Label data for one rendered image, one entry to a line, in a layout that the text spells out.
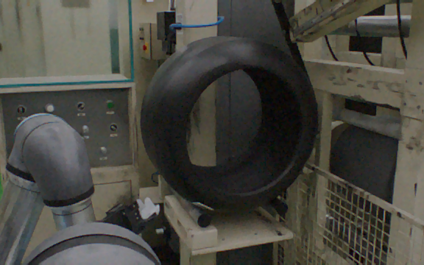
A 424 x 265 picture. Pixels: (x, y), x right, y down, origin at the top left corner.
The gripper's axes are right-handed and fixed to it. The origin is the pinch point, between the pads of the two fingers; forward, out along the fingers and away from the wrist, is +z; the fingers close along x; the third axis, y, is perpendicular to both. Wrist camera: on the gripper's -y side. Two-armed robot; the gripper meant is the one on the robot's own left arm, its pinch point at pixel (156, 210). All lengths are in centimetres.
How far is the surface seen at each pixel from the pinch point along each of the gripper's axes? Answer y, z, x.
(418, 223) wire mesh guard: -27, 26, -61
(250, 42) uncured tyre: 34, 38, -28
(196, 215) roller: -10.7, 17.2, 1.4
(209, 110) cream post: 15, 56, 8
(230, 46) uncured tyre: 35, 32, -24
